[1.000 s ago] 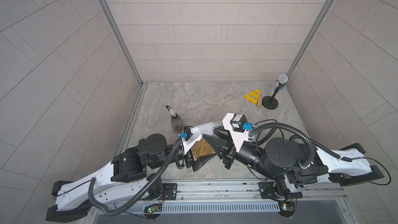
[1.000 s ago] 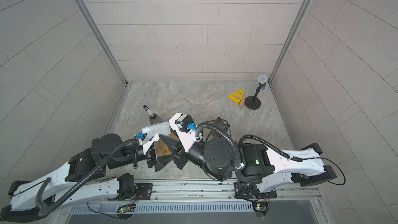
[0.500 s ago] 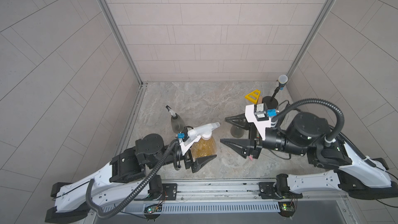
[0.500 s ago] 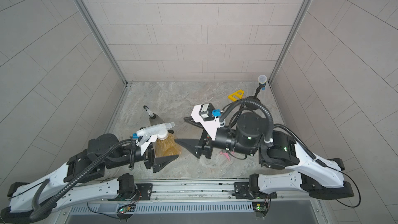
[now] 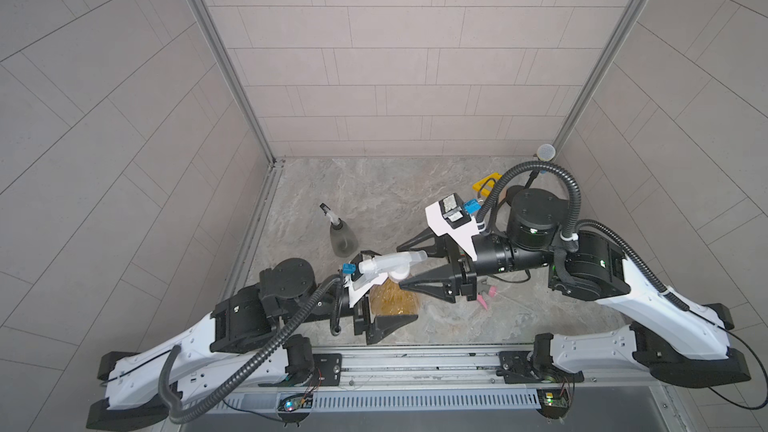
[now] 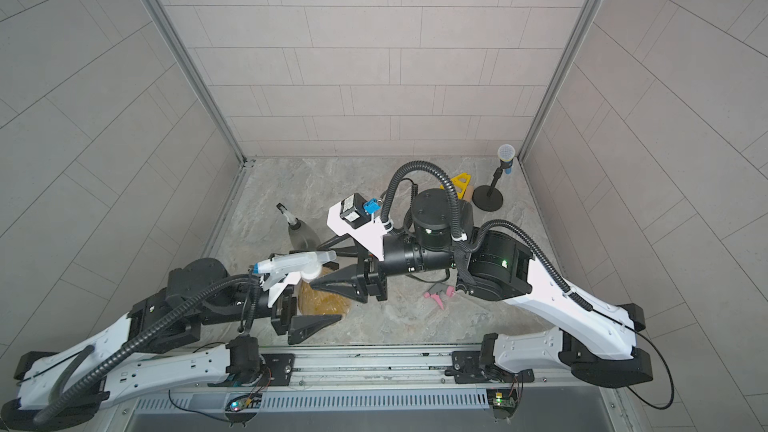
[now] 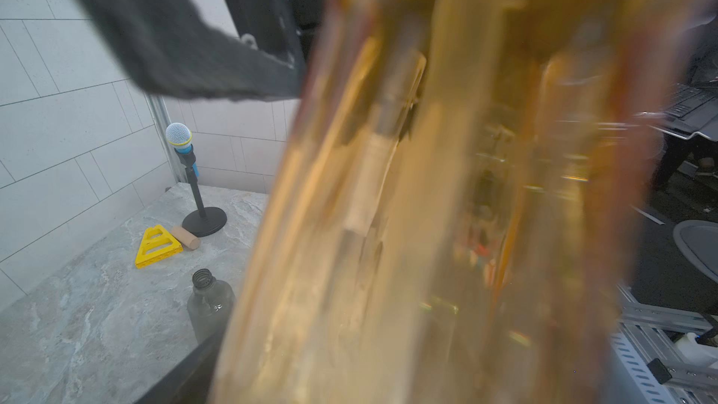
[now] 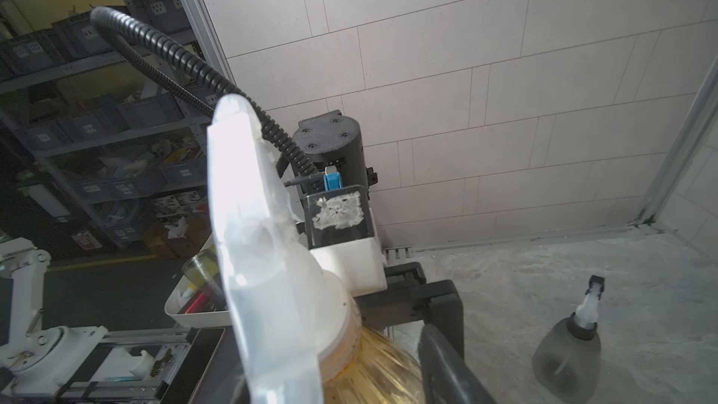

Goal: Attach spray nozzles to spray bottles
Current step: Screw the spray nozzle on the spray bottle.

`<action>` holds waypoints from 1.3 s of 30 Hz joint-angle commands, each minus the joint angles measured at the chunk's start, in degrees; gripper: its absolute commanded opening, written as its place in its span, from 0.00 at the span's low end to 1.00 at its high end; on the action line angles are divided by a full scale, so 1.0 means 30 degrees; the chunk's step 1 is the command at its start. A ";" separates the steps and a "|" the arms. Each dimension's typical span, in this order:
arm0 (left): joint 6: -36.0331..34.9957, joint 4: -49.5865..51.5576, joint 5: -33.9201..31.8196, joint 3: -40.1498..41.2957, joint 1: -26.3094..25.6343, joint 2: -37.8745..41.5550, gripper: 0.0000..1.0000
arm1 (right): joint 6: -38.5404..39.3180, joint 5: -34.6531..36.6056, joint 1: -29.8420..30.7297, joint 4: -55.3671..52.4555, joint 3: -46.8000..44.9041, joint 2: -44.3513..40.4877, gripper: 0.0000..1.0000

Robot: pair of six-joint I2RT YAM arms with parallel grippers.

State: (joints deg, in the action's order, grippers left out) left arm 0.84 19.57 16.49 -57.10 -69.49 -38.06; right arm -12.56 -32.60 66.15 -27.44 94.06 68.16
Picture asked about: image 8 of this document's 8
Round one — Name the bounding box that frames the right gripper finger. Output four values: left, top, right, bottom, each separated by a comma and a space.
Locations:
418, 325, 497, 404

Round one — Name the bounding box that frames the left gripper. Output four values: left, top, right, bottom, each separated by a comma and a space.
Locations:
356, 262, 465, 358

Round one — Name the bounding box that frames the orange plastic bottle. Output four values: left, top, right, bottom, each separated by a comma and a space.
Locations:
323, 327, 426, 403

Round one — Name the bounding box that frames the grey bottle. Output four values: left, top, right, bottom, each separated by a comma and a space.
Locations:
532, 313, 601, 404

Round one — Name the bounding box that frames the clear spray nozzle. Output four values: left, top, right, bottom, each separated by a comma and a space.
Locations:
208, 95, 361, 403

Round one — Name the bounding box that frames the black white spray nozzle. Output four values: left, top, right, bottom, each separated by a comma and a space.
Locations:
567, 275, 605, 342

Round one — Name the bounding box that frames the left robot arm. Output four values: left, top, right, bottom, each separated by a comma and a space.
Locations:
290, 110, 465, 356

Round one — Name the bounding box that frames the white tray of items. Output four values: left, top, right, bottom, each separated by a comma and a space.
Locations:
164, 237, 231, 328

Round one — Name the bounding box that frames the metal storage shelving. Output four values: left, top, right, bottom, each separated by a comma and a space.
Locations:
1, 0, 208, 262

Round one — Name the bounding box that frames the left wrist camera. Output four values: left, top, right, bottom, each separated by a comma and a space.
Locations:
303, 166, 387, 297

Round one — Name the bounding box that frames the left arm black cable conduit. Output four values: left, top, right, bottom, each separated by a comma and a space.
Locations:
89, 6, 321, 181

